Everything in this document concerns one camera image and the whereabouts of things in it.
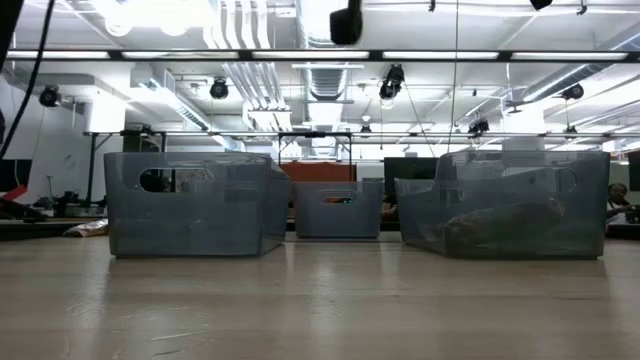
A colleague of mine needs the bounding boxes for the snack bars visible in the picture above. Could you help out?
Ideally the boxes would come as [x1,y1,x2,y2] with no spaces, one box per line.
[442,199,569,251]

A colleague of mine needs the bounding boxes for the orange partition panel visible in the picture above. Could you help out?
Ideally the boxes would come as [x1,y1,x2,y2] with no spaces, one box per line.
[279,161,357,184]

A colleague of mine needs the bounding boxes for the grey translucent plastic bin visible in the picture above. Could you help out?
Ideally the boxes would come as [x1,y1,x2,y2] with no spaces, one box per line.
[103,151,292,259]
[292,179,385,240]
[394,149,612,261]

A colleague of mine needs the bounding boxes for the black monitor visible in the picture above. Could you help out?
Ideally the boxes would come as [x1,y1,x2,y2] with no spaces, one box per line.
[383,157,441,196]

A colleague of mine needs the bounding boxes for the person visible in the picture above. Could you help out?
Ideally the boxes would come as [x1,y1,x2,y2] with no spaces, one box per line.
[605,182,640,226]

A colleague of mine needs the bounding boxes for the black background rig frame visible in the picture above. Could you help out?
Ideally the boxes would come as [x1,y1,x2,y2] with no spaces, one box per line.
[82,129,640,206]

